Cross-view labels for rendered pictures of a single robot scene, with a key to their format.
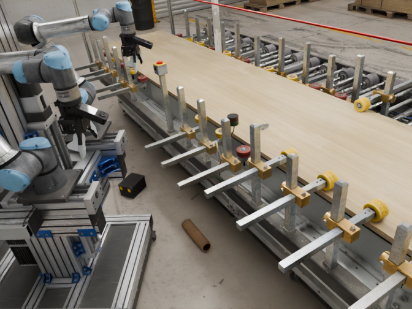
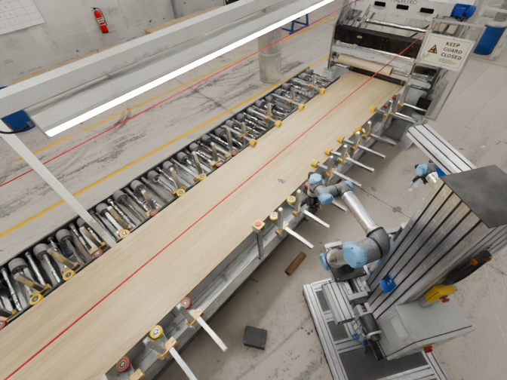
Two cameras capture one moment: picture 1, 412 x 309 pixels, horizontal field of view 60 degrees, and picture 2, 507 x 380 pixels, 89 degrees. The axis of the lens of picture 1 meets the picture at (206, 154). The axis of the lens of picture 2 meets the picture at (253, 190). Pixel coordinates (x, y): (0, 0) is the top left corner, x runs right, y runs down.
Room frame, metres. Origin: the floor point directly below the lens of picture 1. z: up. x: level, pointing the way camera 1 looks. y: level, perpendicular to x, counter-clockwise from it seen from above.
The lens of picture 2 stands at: (2.60, 1.25, 2.82)
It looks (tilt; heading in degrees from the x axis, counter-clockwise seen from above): 49 degrees down; 255
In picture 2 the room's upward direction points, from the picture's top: 6 degrees counter-clockwise
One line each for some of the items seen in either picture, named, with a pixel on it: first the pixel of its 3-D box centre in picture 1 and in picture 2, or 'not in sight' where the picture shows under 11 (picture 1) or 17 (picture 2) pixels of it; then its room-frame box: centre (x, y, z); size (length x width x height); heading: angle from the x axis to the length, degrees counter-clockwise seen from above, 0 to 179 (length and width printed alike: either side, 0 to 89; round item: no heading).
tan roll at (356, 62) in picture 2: not in sight; (378, 68); (-0.17, -1.70, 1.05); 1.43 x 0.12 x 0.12; 118
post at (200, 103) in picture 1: (204, 135); (297, 207); (1.88, 0.00, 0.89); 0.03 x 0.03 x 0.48; 28
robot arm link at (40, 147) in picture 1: (37, 154); not in sight; (1.33, 0.72, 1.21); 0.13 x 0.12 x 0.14; 166
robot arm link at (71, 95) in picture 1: (67, 93); not in sight; (1.13, 0.43, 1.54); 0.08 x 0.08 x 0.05
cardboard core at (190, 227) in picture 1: (196, 235); (295, 263); (1.91, 0.14, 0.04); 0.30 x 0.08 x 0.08; 28
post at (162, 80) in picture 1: (166, 103); (259, 243); (2.33, 0.24, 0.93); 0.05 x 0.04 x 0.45; 28
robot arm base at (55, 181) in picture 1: (47, 175); not in sight; (1.34, 0.72, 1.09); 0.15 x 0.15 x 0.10
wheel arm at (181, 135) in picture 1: (176, 138); (291, 233); (2.02, 0.18, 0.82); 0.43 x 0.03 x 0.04; 118
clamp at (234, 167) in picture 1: (230, 161); not in sight; (1.64, -0.13, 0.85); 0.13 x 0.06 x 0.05; 28
